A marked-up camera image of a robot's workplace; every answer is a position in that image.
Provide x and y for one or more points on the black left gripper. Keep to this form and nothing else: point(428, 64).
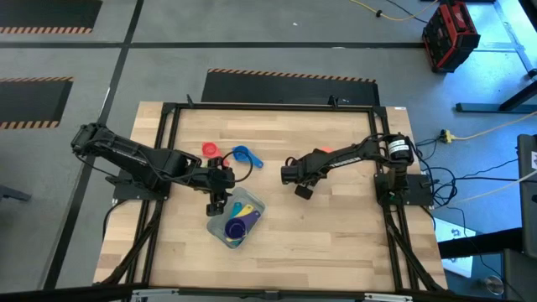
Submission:
point(216, 180)

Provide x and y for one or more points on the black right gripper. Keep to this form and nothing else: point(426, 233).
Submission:
point(300, 172)

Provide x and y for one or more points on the teal measuring cup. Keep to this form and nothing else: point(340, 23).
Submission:
point(236, 208)

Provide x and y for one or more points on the grey plastic basket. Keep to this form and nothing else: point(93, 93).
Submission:
point(215, 228)

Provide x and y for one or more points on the purple measuring cup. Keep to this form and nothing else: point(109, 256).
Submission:
point(235, 228)

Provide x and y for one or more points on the yellow measuring cup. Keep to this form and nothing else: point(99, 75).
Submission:
point(247, 209)

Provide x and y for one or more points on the orange measuring cup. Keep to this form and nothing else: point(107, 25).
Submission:
point(327, 149)

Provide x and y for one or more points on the blue measuring cup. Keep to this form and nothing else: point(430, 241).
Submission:
point(240, 153)

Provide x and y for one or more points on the red measuring cup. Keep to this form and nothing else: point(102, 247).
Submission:
point(208, 149)

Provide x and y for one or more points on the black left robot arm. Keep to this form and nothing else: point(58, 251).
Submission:
point(126, 151)

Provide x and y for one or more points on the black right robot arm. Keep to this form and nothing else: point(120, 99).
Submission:
point(348, 159)

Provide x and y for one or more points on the black striped-edge floor mat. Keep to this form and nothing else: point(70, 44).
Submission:
point(289, 90)
point(29, 100)
point(46, 12)

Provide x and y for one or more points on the white paper sheet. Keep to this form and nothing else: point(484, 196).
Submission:
point(453, 231)

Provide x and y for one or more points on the black desk foot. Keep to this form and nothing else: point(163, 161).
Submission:
point(482, 108)

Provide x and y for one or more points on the black desk beam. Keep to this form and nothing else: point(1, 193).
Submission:
point(482, 243)

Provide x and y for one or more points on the red black tool box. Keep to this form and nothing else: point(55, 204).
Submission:
point(451, 38)

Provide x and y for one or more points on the round metal disc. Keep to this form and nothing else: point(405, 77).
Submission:
point(493, 285)

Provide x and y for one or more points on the grey cabinet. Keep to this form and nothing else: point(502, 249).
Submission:
point(528, 197)

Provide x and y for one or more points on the black aluminium table frame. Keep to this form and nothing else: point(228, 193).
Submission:
point(251, 107)

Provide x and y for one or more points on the silver camera mount rail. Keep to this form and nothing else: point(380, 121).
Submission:
point(268, 295)

